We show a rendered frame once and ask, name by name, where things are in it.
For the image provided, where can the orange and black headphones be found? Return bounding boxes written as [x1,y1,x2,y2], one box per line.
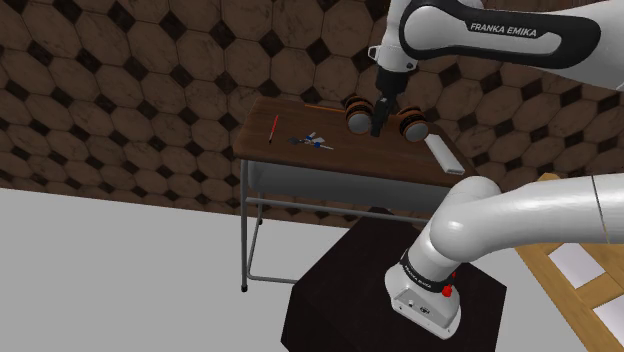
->
[343,95,431,144]

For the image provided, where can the brown desk with metal legs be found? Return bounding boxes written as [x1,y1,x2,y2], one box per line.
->
[232,95,481,294]

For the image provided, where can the orange pencil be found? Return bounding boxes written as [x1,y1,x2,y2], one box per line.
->
[303,103,346,114]

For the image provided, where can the white remote control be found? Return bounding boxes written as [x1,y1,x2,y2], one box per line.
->
[422,133,466,176]

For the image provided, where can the blue and white keys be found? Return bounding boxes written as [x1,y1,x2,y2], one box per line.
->
[287,131,336,151]

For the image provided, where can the dark robot stand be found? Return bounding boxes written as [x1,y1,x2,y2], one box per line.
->
[280,206,508,352]

